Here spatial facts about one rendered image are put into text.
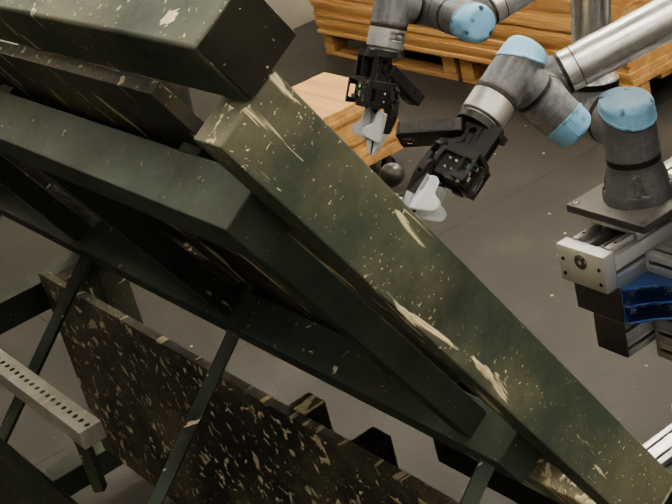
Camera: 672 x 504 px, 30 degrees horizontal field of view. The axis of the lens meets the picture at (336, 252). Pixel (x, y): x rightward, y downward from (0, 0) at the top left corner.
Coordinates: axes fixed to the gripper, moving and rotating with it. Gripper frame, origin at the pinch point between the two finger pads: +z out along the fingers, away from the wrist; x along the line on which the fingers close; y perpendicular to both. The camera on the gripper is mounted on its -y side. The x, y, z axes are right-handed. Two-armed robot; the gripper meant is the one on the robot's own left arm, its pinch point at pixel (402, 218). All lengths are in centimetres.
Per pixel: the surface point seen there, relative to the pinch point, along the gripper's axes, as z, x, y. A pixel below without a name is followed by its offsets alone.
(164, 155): 17.8, -40.1, -13.0
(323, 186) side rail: 13.7, -45.9, 14.3
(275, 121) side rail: 12, -56, 11
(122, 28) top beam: 12, -64, -9
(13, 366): 54, 49, -87
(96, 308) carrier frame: 31, 98, -117
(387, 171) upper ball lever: -1.0, -15.6, 2.3
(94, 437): 56, 38, -51
